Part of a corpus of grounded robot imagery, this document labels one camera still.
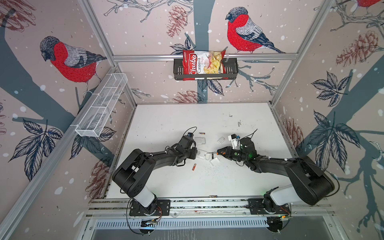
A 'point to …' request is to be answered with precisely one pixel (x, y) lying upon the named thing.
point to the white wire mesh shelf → (100, 107)
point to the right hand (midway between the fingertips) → (216, 154)
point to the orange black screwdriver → (217, 153)
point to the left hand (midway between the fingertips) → (195, 151)
